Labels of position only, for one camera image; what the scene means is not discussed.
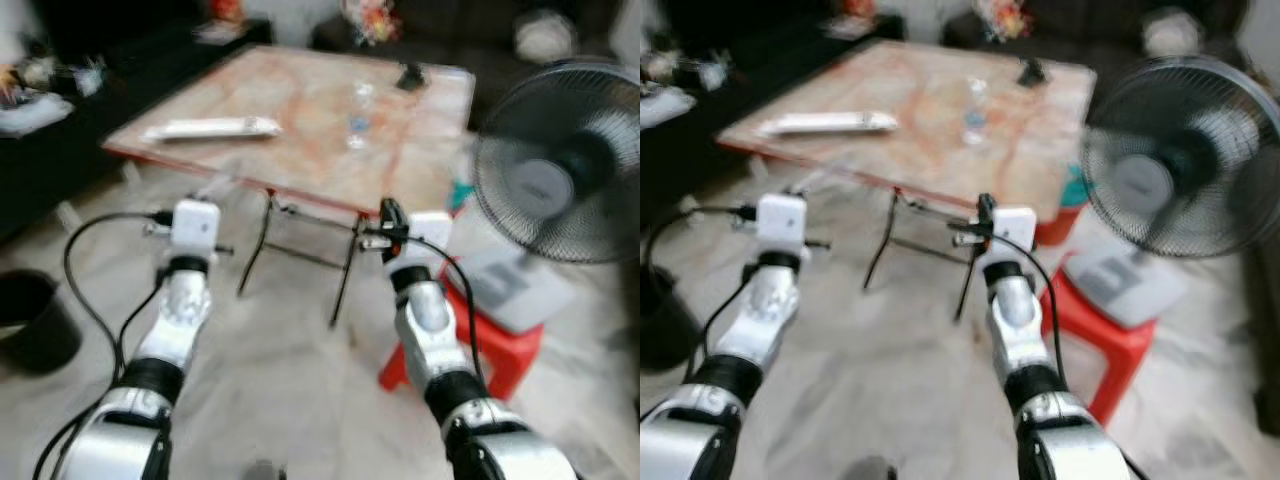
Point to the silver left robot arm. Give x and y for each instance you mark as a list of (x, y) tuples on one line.
[(170, 330), (760, 320)]

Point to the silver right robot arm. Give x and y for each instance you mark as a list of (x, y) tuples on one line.
[(1015, 320), (430, 330)]

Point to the black rubbish bin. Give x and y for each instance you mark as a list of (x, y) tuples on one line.
[(668, 325), (35, 325)]

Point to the orange plastic bucket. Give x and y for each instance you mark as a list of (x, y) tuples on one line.
[(1058, 228)]

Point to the teal plastic object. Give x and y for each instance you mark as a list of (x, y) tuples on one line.
[(462, 195), (1075, 187)]

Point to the clear plastic water bottle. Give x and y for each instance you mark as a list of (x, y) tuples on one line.
[(976, 115), (360, 120)]

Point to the marble top folding table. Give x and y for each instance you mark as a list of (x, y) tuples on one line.
[(320, 120), (930, 115)]

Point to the black phone stand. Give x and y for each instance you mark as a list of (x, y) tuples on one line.
[(1031, 73), (410, 78)]

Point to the red plastic stool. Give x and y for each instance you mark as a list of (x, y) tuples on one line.
[(500, 350), (1100, 340)]

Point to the grey table fan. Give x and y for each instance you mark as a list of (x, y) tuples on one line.
[(560, 165), (1170, 160)]

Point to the long white carton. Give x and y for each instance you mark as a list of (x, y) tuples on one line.
[(210, 129), (828, 124)]

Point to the cartoon boy plush doll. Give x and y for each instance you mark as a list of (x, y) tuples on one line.
[(372, 20), (1004, 18)]

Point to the dark grey long sofa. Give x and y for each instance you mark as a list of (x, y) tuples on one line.
[(1090, 28), (460, 30)]

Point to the white red booklet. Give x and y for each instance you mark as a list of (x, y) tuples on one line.
[(222, 32), (854, 27)]

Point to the small grey Totoro plush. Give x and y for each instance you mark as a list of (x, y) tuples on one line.
[(545, 38), (1173, 33)]

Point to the red festive figurine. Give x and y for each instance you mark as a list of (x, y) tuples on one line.
[(860, 8), (226, 10)]

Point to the dark grey recliner sofa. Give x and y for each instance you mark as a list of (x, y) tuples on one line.
[(1268, 300)]

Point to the black TV cabinet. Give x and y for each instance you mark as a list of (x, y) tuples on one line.
[(680, 160), (50, 170)]

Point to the white paper stack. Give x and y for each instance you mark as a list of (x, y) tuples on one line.
[(665, 108), (35, 115)]

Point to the small white box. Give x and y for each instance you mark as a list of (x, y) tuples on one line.
[(712, 75), (88, 80)]

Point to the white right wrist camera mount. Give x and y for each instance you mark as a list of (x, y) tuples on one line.
[(432, 238), (1015, 232)]

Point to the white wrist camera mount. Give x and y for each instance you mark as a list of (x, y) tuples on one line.
[(432, 238), (782, 220), (195, 225), (1015, 232)]

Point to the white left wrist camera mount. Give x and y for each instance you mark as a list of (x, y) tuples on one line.
[(782, 220), (195, 225)]

